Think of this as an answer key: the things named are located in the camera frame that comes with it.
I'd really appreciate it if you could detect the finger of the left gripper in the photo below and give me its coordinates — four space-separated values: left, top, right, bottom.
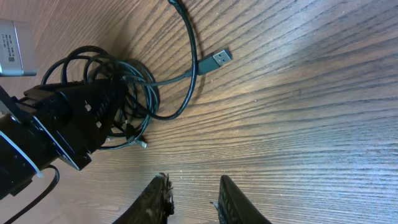
24 79 127 149

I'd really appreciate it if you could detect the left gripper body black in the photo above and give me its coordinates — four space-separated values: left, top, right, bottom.
13 91 101 170

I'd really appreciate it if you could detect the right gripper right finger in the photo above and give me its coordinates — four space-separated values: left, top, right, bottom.
212 175 271 224

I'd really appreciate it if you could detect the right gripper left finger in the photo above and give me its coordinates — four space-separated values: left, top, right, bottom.
113 172 174 224

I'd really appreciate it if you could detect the black USB cable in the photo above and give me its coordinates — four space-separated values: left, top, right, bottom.
40 45 233 151
114 1 192 84

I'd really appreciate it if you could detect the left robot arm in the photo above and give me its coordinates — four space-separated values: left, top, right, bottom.
1 79 128 197

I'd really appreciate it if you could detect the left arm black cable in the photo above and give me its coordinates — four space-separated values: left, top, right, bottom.
2 164 60 224

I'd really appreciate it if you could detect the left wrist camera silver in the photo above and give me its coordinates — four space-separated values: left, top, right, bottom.
1 19 38 77

